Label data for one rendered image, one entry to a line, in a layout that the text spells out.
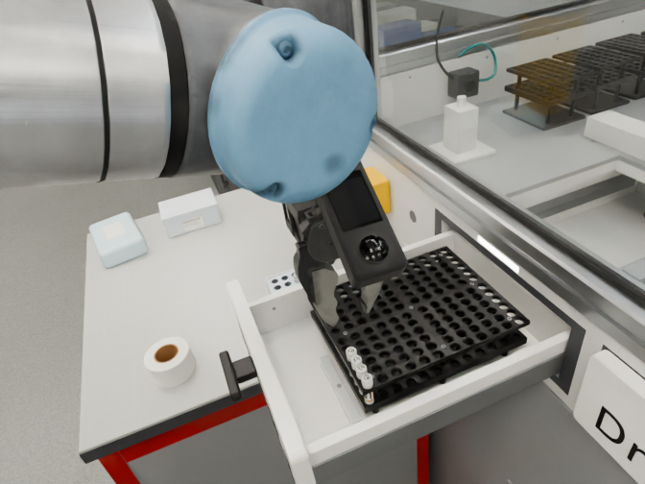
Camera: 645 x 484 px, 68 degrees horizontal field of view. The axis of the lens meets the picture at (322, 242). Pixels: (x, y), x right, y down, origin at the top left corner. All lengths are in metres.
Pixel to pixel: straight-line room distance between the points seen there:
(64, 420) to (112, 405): 1.15
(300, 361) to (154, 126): 0.52
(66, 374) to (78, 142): 1.96
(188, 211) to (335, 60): 0.94
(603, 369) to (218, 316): 0.60
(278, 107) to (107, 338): 0.79
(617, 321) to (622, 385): 0.06
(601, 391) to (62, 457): 1.62
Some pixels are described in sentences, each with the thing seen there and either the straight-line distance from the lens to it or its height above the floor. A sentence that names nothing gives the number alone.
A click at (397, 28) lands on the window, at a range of 0.78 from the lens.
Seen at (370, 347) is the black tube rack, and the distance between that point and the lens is 0.58.
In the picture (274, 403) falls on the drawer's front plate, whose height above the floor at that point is 0.93.
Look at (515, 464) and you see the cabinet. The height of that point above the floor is 0.58.
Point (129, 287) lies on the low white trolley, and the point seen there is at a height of 0.76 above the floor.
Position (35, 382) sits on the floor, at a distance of 2.17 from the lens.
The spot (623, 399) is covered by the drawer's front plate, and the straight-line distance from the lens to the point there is 0.57.
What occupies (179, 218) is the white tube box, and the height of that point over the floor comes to 0.80.
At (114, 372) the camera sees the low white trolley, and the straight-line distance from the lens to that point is 0.87.
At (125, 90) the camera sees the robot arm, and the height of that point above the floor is 1.29.
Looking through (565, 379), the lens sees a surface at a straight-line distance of 0.66.
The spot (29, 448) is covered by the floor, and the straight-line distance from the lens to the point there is 1.96.
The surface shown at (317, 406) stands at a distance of 0.62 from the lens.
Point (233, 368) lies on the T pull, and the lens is 0.58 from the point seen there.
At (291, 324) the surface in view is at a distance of 0.72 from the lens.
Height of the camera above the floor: 1.34
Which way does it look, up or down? 35 degrees down
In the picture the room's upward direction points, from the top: 9 degrees counter-clockwise
